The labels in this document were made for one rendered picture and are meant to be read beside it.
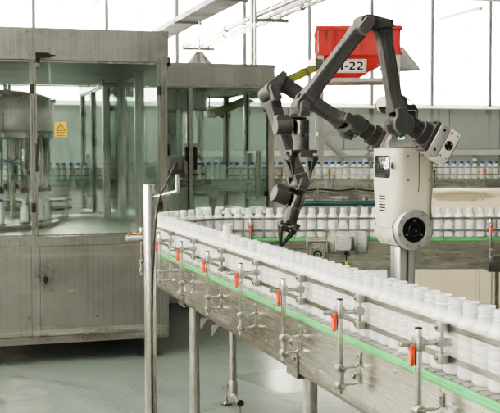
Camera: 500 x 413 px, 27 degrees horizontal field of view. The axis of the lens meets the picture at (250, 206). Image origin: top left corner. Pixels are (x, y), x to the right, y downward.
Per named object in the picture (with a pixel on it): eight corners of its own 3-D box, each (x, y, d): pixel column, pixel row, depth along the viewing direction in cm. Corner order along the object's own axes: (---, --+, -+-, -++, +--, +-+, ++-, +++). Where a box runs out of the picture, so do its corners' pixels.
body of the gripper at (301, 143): (317, 155, 361) (318, 133, 361) (290, 155, 358) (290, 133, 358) (311, 155, 367) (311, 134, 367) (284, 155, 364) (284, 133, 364)
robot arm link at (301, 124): (311, 117, 360) (306, 117, 366) (293, 116, 358) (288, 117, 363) (311, 137, 360) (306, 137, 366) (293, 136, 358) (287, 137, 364)
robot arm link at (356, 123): (278, 61, 401) (266, 71, 410) (265, 89, 396) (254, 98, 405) (369, 120, 414) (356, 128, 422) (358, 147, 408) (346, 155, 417)
